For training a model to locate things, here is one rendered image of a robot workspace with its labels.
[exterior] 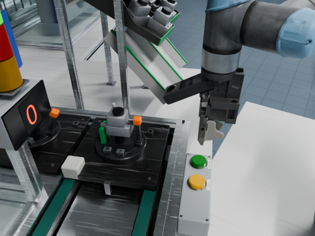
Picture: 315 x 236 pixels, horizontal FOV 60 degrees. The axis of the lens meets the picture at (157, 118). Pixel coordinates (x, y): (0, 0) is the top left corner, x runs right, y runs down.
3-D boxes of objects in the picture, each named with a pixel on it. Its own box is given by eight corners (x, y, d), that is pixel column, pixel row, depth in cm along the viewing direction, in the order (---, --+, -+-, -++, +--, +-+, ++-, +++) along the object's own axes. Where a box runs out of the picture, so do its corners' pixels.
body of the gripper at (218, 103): (235, 127, 59) (245, 78, 52) (195, 123, 60) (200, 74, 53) (233, 108, 65) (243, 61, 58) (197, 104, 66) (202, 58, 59)
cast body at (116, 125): (134, 127, 74) (132, 106, 70) (130, 137, 71) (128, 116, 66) (104, 124, 75) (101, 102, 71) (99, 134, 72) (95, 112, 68)
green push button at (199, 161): (206, 160, 74) (206, 155, 73) (205, 171, 71) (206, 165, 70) (191, 158, 75) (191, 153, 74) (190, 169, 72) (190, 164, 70)
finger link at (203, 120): (204, 141, 62) (208, 109, 57) (197, 140, 62) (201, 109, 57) (205, 129, 66) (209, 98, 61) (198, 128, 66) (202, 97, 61)
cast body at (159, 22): (168, 32, 86) (178, 12, 81) (164, 37, 83) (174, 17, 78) (146, 18, 86) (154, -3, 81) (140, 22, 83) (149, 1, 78)
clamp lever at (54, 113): (56, 129, 78) (60, 110, 73) (52, 133, 76) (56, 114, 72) (44, 124, 78) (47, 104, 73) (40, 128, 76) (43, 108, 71)
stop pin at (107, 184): (112, 191, 69) (110, 180, 67) (110, 195, 68) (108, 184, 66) (107, 190, 69) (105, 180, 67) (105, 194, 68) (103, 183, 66)
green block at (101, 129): (106, 141, 75) (104, 127, 72) (105, 144, 74) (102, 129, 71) (102, 141, 75) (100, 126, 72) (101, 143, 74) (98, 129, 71)
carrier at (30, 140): (92, 121, 89) (86, 88, 81) (57, 177, 70) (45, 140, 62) (24, 114, 92) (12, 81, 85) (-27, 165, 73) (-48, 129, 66)
